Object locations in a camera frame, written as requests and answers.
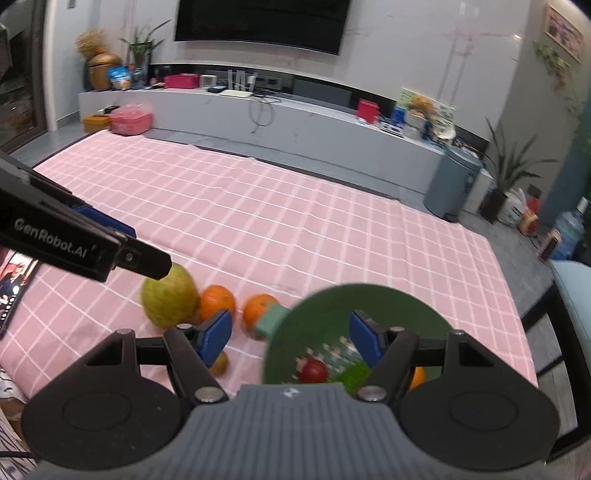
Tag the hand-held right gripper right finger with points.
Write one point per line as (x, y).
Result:
(364, 339)

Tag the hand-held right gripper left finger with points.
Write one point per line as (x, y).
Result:
(216, 339)

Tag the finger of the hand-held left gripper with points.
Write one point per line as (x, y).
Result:
(147, 263)
(108, 224)

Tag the large green pomelo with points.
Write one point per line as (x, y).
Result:
(168, 297)

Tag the green colander basket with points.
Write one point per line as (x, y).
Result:
(330, 314)

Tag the small yellow-brown fruit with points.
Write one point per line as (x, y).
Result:
(220, 364)

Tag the bright green fruit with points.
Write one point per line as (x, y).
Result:
(354, 374)

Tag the orange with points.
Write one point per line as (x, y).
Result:
(256, 314)
(418, 378)
(217, 300)

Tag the red apple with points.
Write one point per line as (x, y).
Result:
(314, 370)

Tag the smartphone with lit screen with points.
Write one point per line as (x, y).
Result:
(14, 288)

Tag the orange box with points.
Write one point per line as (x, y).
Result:
(96, 123)

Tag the pink plastic basket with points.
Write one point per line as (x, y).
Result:
(131, 119)

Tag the pink checked tablecloth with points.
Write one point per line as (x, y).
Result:
(277, 207)

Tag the glass sliding door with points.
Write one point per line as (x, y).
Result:
(18, 92)

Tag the blue snack packet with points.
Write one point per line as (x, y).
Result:
(119, 76)

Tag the golden vase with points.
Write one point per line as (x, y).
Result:
(104, 71)

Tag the pink rectangular box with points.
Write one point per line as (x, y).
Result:
(181, 81)

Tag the potted leafy plant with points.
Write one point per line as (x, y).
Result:
(141, 50)

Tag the white small device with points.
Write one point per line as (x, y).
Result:
(213, 82)

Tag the grey pedal trash bin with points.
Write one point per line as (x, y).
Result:
(452, 184)

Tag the dried grass bunch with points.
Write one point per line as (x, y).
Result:
(91, 42)

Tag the white flat book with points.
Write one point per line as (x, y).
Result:
(235, 93)

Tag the floral printed cloth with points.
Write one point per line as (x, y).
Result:
(7, 415)

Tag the white bottles set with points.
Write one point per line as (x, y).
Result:
(241, 81)

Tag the white plastic bag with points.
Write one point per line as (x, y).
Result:
(515, 206)

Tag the tall potted green plant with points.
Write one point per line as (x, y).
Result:
(501, 180)

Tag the grey television cabinet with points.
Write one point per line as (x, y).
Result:
(323, 131)

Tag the teal cushioned chair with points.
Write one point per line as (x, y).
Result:
(575, 295)

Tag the red box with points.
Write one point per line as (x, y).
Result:
(368, 111)

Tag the large water bottle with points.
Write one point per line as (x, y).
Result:
(569, 235)

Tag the pile of snack packages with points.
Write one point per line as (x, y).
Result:
(422, 115)

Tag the black flat television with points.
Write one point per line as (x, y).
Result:
(263, 21)

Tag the hanging vine plant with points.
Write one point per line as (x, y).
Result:
(556, 64)

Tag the framed wall picture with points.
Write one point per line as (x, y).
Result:
(563, 30)

